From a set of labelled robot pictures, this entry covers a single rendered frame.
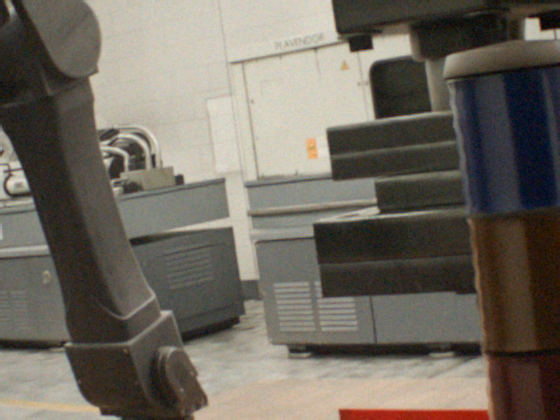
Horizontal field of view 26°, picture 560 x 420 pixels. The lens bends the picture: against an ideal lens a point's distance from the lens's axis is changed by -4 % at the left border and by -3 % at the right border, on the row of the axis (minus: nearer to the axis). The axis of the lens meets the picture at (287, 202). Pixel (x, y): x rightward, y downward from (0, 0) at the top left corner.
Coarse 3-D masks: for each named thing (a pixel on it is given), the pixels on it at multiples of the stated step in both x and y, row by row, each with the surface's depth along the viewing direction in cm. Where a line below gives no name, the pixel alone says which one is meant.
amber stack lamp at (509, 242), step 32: (480, 224) 31; (512, 224) 30; (544, 224) 30; (480, 256) 31; (512, 256) 30; (544, 256) 30; (480, 288) 31; (512, 288) 30; (544, 288) 30; (480, 320) 32; (512, 320) 30; (544, 320) 30
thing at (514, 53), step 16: (480, 48) 30; (496, 48) 30; (512, 48) 30; (528, 48) 30; (544, 48) 30; (448, 64) 31; (464, 64) 30; (480, 64) 30; (496, 64) 30; (512, 64) 30; (528, 64) 30; (544, 64) 30
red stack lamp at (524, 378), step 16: (496, 352) 31; (512, 352) 31; (528, 352) 31; (544, 352) 30; (496, 368) 31; (512, 368) 31; (528, 368) 30; (544, 368) 30; (496, 384) 31; (512, 384) 31; (528, 384) 30; (544, 384) 30; (496, 400) 31; (512, 400) 31; (528, 400) 30; (544, 400) 30; (496, 416) 31; (512, 416) 31; (528, 416) 30; (544, 416) 30
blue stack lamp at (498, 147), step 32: (480, 96) 30; (512, 96) 30; (544, 96) 30; (480, 128) 30; (512, 128) 30; (544, 128) 30; (480, 160) 31; (512, 160) 30; (544, 160) 30; (480, 192) 31; (512, 192) 30; (544, 192) 30
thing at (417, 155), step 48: (432, 48) 59; (432, 96) 60; (336, 144) 61; (384, 144) 59; (432, 144) 57; (384, 192) 58; (432, 192) 57; (336, 240) 57; (384, 240) 55; (432, 240) 54; (336, 288) 57; (384, 288) 56; (432, 288) 54
